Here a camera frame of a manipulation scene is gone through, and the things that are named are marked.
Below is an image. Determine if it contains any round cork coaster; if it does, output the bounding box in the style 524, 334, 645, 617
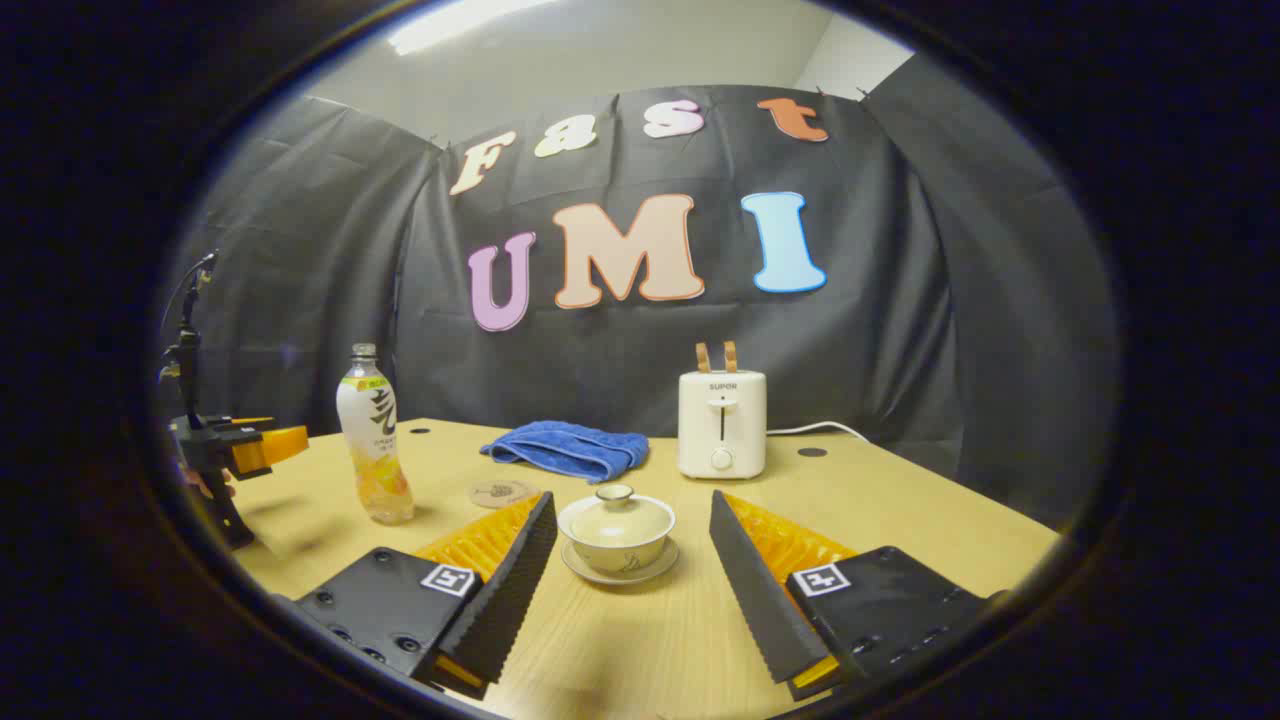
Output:
467, 479, 541, 510

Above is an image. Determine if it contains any blue folded towel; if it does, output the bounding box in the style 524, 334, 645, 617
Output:
480, 420, 650, 485

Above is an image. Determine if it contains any clear labelled water bottle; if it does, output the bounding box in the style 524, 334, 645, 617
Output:
336, 343, 415, 526

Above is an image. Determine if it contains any cream ceramic teacup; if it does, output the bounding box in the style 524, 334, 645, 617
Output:
557, 497, 677, 575

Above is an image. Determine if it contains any white toaster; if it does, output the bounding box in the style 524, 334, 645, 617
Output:
678, 370, 768, 481

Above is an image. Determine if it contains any black backdrop cloth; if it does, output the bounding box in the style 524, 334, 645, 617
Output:
158, 85, 1119, 531

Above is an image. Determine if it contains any cream teacup lid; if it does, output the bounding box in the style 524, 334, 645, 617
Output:
567, 485, 674, 547

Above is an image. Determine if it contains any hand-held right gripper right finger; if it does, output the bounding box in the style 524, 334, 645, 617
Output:
708, 489, 1006, 703

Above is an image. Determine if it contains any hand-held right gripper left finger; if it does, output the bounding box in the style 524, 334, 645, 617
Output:
290, 490, 559, 701

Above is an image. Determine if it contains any white power cable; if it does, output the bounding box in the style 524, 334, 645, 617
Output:
766, 420, 872, 444

